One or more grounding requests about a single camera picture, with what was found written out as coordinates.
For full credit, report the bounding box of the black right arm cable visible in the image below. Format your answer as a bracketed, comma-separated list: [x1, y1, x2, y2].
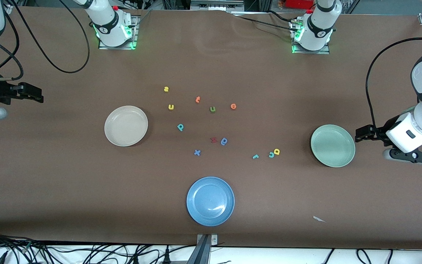
[0, 0, 90, 81]

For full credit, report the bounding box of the green round plate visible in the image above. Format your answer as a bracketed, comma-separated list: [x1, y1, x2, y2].
[310, 124, 356, 168]

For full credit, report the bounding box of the grey metal box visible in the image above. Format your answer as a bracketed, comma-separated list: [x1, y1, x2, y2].
[191, 0, 244, 11]

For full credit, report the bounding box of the blue round plate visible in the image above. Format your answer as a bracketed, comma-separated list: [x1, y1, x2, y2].
[186, 177, 235, 227]

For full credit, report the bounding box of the red box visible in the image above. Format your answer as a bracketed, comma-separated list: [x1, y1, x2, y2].
[284, 0, 316, 10]

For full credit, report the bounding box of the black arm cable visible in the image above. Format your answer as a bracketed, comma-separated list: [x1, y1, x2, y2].
[366, 37, 422, 137]
[0, 0, 90, 81]

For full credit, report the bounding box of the black base power cable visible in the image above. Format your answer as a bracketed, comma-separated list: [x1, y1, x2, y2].
[268, 10, 307, 22]
[233, 15, 295, 32]

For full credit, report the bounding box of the black floor cable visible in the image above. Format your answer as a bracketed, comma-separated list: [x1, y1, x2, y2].
[357, 249, 372, 264]

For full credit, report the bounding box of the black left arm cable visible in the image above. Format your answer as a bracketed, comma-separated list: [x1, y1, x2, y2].
[366, 37, 422, 137]

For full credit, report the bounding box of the grey metal camera post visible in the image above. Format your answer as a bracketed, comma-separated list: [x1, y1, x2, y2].
[187, 234, 219, 264]

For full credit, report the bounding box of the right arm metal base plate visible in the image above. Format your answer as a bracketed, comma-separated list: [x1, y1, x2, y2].
[99, 15, 138, 50]

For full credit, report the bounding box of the beige round plate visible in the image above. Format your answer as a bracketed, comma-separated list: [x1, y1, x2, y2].
[104, 106, 148, 147]

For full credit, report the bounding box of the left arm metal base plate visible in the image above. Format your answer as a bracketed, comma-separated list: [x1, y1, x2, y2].
[291, 18, 330, 55]

